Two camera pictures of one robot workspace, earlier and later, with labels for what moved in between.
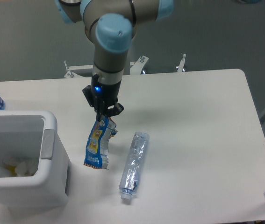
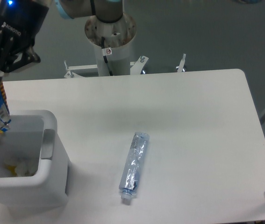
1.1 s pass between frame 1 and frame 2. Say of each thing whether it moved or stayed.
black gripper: moved
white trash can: stayed
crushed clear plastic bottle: stayed
